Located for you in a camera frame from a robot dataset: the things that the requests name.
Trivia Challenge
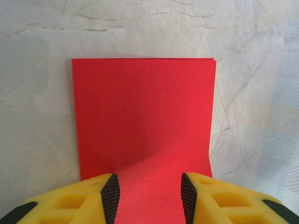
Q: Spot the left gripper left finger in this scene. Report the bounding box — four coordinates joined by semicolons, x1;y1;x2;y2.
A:
6;172;121;224

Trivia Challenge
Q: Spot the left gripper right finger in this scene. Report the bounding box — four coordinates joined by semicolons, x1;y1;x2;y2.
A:
180;172;293;224

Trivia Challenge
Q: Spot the red square paper sheet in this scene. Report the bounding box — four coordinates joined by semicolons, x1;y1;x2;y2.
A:
71;57;217;224

